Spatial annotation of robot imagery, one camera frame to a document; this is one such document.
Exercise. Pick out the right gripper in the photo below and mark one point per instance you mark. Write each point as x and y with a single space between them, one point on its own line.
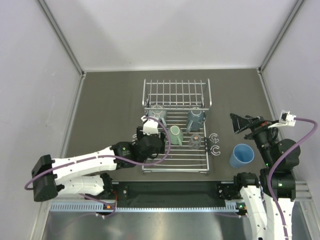
239 123

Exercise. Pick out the blue plastic cup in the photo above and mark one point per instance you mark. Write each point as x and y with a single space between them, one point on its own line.
241 155

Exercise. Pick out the grey-blue ceramic mug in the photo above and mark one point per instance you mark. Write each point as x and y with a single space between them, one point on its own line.
195 119

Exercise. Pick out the clear glass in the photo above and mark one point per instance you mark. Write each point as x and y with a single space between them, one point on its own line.
194 142

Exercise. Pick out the mint green cup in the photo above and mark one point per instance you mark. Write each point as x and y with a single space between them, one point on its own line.
176 135

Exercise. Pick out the pale speckled ceramic mug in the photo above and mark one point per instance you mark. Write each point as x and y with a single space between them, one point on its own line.
158 111

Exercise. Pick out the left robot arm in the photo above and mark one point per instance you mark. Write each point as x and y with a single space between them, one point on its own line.
87 174

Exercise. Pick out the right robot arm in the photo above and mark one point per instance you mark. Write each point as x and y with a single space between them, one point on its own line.
269 198

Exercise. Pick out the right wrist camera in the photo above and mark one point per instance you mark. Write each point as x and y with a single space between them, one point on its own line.
286 119

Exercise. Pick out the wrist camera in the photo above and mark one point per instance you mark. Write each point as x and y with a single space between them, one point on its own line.
286 119
150 125

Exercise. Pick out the metal wire dish rack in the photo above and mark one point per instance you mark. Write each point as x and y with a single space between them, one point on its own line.
182 107

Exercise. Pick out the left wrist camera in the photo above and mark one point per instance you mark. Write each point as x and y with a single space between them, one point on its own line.
150 125

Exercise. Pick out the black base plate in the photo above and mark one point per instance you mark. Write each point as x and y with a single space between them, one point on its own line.
168 194

